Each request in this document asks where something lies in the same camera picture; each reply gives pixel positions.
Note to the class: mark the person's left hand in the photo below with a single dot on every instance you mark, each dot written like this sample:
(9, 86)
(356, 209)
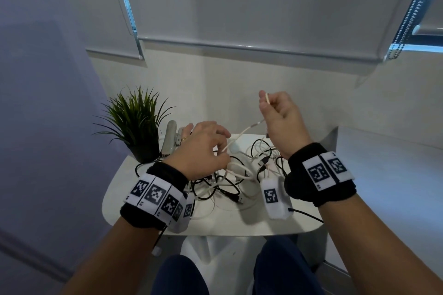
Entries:
(200, 153)

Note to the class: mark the person's right hand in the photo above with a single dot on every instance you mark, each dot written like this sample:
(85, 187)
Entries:
(285, 122)

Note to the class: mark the person's right forearm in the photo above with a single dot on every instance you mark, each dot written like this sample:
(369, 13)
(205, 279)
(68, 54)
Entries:
(380, 253)

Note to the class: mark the person's left forearm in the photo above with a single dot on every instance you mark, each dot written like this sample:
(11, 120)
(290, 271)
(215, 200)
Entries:
(117, 260)

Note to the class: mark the person's left leg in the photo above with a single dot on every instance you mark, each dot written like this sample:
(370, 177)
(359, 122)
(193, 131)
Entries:
(180, 277)

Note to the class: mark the person's leg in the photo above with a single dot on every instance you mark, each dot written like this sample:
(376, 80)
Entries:
(287, 270)
(180, 277)

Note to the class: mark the person's right leg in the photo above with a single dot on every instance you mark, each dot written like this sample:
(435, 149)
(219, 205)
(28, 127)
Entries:
(287, 270)

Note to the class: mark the small white gadget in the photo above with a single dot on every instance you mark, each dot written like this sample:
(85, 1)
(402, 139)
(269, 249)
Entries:
(179, 135)

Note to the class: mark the grey oblong device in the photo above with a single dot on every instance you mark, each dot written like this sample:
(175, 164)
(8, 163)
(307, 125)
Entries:
(169, 139)

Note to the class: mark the green plant in black pot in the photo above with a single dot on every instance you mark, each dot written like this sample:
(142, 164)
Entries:
(147, 153)

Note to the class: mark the black wristband with marker tags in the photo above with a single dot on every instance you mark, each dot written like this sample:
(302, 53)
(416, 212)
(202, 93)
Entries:
(155, 194)
(318, 173)

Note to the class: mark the small white block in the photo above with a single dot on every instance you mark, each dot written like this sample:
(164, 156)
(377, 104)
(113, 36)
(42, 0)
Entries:
(156, 251)

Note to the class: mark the wide white roller blind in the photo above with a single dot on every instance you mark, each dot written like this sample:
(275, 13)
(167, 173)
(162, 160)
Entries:
(270, 1)

